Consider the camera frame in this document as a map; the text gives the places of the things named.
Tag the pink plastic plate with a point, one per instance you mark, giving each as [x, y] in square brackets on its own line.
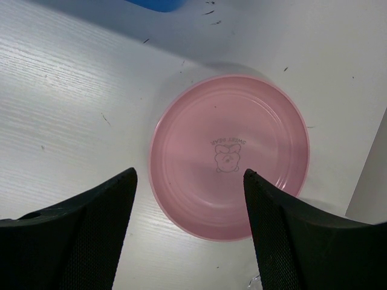
[209, 136]

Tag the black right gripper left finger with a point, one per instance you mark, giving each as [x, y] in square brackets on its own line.
[74, 244]

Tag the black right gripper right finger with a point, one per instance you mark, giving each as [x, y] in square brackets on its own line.
[299, 246]

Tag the blue plastic bin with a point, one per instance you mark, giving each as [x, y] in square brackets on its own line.
[159, 5]

